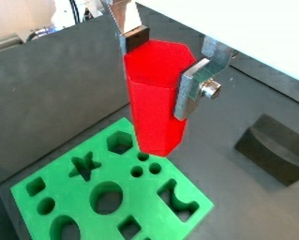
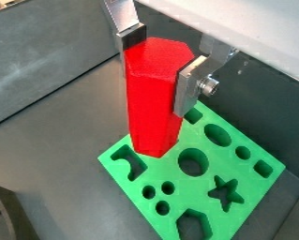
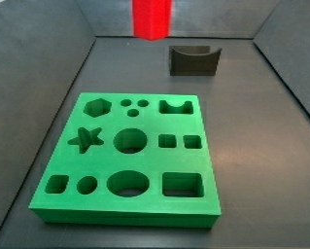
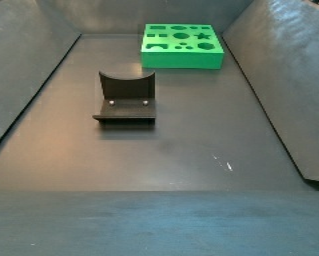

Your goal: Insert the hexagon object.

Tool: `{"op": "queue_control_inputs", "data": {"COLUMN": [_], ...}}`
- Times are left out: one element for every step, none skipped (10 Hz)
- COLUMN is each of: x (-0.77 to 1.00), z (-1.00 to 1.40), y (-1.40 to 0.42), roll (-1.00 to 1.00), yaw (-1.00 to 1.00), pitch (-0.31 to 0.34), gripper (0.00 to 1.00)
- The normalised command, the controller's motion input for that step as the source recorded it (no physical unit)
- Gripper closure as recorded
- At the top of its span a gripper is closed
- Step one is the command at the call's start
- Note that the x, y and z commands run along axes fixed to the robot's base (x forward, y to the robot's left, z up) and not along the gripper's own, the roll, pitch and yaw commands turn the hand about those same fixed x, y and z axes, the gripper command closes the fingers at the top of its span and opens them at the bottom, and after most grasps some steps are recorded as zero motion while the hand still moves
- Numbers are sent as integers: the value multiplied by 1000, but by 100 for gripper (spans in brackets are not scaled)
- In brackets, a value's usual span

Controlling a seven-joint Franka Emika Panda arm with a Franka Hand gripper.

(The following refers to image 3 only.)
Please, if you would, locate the green shape sorter board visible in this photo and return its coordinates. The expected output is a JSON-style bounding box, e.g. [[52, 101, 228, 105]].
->
[[28, 93, 222, 228]]

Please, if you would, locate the dark curved cradle block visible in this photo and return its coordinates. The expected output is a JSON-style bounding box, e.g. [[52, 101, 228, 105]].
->
[[168, 46, 222, 76]]

